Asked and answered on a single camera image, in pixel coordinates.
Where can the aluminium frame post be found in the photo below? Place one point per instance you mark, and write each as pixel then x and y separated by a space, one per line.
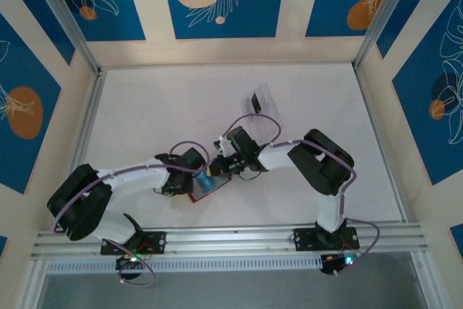
pixel 65 16
pixel 381 16

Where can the blue credit card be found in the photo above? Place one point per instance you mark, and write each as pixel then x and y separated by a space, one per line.
pixel 205 181

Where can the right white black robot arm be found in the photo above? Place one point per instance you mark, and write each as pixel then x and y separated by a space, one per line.
pixel 329 211

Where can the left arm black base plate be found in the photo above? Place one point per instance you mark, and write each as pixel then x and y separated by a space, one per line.
pixel 159 242

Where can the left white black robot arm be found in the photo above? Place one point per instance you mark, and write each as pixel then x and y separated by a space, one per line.
pixel 141 178

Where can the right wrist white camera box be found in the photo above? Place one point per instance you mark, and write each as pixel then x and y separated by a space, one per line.
pixel 224 146

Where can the aluminium table side rail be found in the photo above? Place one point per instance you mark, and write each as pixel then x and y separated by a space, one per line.
pixel 88 113
pixel 368 106

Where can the clear plastic card box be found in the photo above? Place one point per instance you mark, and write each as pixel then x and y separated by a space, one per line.
pixel 269 106

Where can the red leather card holder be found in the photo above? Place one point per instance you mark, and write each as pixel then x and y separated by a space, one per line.
pixel 220 184

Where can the aluminium mounting rail beam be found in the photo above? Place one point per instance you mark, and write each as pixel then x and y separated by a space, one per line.
pixel 231 240

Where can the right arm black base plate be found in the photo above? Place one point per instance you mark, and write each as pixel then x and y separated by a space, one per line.
pixel 304 239

